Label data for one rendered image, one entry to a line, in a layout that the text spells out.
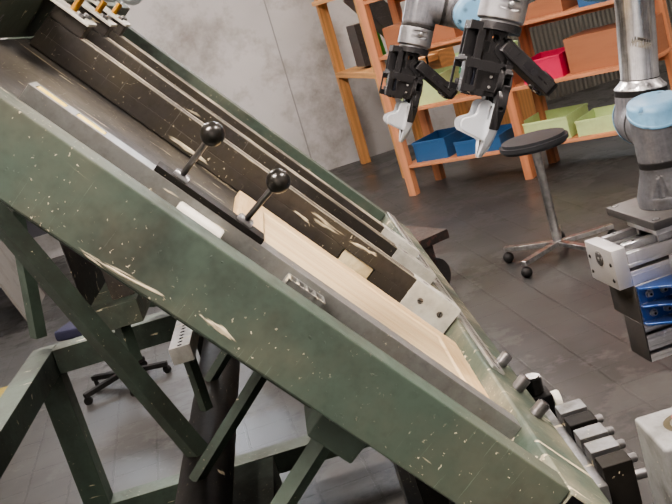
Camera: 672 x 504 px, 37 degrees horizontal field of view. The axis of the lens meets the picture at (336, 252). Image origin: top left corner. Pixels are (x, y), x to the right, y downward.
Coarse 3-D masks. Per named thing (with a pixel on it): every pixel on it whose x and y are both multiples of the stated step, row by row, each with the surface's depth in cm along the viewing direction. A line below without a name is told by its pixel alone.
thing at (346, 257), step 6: (342, 252) 218; (348, 252) 218; (342, 258) 218; (348, 258) 219; (354, 258) 219; (348, 264) 219; (354, 264) 219; (360, 264) 219; (366, 264) 219; (354, 270) 219; (360, 270) 219; (366, 270) 219; (372, 270) 220; (366, 276) 220
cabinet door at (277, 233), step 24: (240, 192) 202; (264, 216) 197; (264, 240) 174; (288, 240) 192; (312, 264) 186; (336, 264) 203; (336, 288) 180; (360, 288) 198; (384, 312) 191; (408, 312) 209; (408, 336) 186; (432, 336) 204; (456, 360) 195; (480, 384) 189
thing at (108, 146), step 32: (32, 96) 148; (64, 128) 149; (128, 160) 151; (160, 192) 152; (224, 224) 154; (256, 256) 156; (320, 288) 158; (352, 320) 159; (416, 352) 162; (448, 384) 163; (480, 416) 165; (512, 416) 169
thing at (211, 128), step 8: (208, 128) 147; (216, 128) 147; (200, 136) 148; (208, 136) 147; (216, 136) 147; (224, 136) 148; (208, 144) 148; (216, 144) 148; (200, 152) 150; (192, 160) 152; (176, 168) 154; (184, 168) 153; (176, 176) 154; (184, 176) 154
